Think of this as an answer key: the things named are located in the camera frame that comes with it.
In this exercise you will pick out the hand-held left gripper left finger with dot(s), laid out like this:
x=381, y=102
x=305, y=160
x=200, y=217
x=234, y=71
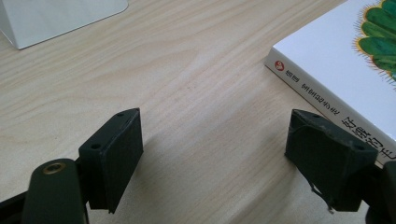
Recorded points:
x=112, y=161

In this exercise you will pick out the white expandable book rack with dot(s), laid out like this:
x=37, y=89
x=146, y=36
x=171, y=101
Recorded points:
x=56, y=18

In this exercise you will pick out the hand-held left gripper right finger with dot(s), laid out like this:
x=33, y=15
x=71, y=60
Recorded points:
x=330, y=155

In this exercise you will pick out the white caterpillar picture book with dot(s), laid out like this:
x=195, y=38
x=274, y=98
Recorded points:
x=327, y=56

